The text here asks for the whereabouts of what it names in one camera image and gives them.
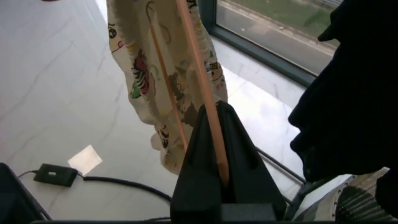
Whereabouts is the black garment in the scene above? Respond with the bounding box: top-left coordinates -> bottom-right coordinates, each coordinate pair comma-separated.
287,0 -> 398,216

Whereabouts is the pink clothes hanger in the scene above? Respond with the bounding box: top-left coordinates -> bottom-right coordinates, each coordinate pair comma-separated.
149,0 -> 231,188

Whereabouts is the black cable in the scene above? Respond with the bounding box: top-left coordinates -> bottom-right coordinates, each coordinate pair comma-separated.
17,169 -> 173,222

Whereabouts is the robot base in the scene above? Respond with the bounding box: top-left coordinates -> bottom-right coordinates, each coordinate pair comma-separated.
0,162 -> 53,222

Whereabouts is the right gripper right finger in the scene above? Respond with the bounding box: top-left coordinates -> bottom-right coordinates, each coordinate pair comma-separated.
215,100 -> 288,223

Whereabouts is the black clothes rack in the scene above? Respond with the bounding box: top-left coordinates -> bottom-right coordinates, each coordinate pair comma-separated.
254,145 -> 312,222

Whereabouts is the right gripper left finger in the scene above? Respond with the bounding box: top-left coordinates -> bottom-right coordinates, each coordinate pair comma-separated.
170,104 -> 223,223

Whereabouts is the white laundry basket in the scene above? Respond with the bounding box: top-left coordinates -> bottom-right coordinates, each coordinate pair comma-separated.
293,167 -> 398,222

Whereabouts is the cream printed garment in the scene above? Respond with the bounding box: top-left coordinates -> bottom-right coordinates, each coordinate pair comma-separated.
106,0 -> 229,175

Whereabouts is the black power adapter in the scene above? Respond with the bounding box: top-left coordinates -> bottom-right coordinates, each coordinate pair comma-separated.
32,163 -> 79,189

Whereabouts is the window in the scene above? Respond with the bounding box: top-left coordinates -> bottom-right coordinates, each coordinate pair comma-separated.
197,0 -> 345,88

